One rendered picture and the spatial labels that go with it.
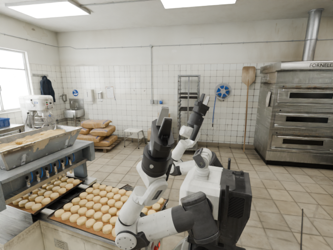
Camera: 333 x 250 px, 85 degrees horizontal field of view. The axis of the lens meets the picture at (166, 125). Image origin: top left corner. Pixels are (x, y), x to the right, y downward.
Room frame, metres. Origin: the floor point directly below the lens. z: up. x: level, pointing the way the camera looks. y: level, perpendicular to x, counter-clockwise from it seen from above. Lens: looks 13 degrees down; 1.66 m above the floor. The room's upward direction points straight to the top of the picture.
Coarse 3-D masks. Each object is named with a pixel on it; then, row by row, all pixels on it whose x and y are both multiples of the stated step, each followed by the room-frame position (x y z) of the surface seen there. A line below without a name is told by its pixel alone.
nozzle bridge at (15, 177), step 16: (80, 144) 1.38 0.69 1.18; (48, 160) 1.08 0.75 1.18; (64, 160) 1.28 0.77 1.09; (80, 160) 1.37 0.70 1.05; (0, 176) 0.88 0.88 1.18; (16, 176) 0.90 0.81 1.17; (80, 176) 1.47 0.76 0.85; (0, 192) 0.82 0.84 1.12; (16, 192) 0.93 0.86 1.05; (0, 208) 0.81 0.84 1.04
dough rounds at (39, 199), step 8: (56, 184) 1.23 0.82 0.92; (64, 184) 1.23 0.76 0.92; (72, 184) 1.23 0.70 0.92; (40, 192) 1.12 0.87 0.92; (48, 192) 1.12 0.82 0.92; (56, 192) 1.12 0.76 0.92; (64, 192) 1.15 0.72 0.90; (16, 200) 1.03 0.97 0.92; (24, 200) 1.03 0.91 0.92; (32, 200) 1.06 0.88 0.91; (40, 200) 1.04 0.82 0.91; (48, 200) 1.04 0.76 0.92; (24, 208) 0.98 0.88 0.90; (32, 208) 0.96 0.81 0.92; (40, 208) 0.98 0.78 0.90
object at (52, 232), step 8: (56, 208) 1.06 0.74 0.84; (40, 224) 0.96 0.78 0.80; (48, 224) 0.94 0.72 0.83; (56, 224) 0.92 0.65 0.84; (48, 232) 0.94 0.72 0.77; (56, 232) 0.92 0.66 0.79; (64, 232) 0.90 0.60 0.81; (72, 232) 0.88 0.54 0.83; (80, 232) 0.86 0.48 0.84; (48, 240) 0.94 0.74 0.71; (56, 240) 0.92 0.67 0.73; (64, 240) 0.90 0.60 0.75; (72, 240) 0.88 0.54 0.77; (80, 240) 0.86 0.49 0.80; (88, 240) 0.84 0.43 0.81; (96, 240) 0.82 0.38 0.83; (104, 240) 0.81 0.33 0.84; (48, 248) 0.95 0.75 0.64; (56, 248) 0.92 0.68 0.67; (64, 248) 0.90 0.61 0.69; (72, 248) 0.88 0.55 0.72; (80, 248) 0.86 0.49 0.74; (88, 248) 0.84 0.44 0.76; (96, 248) 0.82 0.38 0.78; (104, 248) 0.80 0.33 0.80; (112, 248) 0.79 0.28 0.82; (160, 248) 1.00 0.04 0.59
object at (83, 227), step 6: (108, 192) 1.15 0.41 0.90; (84, 198) 1.08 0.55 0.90; (78, 204) 1.02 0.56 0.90; (102, 204) 1.02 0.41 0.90; (162, 204) 1.02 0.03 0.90; (54, 216) 0.91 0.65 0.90; (84, 216) 0.91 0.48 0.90; (66, 222) 0.87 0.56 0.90; (96, 222) 0.87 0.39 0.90; (108, 222) 0.87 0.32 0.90; (84, 228) 0.83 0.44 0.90; (90, 228) 0.83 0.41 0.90; (96, 234) 0.79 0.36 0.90; (102, 234) 0.79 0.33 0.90; (108, 234) 0.79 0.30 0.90; (114, 240) 0.75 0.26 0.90
